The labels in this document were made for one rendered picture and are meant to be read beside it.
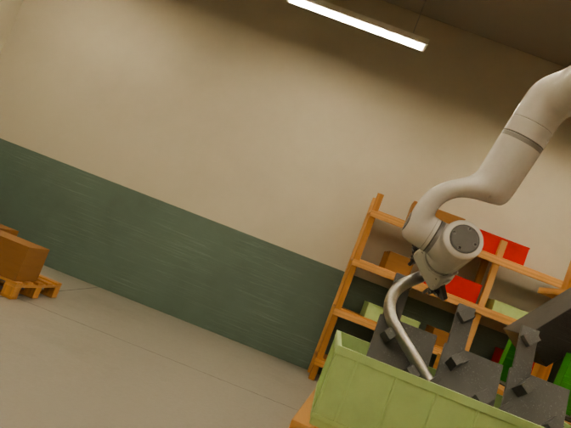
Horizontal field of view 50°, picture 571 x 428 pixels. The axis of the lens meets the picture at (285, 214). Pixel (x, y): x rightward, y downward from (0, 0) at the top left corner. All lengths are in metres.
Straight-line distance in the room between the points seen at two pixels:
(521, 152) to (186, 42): 6.96
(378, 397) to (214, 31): 7.04
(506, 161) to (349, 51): 6.68
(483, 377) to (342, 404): 0.45
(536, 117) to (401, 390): 0.61
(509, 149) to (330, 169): 6.27
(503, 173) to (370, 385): 0.51
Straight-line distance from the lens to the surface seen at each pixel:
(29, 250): 5.46
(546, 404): 1.67
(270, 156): 7.55
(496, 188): 1.31
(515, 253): 7.30
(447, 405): 1.32
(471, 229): 1.29
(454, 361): 1.55
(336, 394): 1.30
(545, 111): 1.33
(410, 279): 1.55
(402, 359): 1.57
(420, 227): 1.30
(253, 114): 7.67
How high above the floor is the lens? 1.07
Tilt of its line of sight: 4 degrees up
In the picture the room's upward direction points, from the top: 21 degrees clockwise
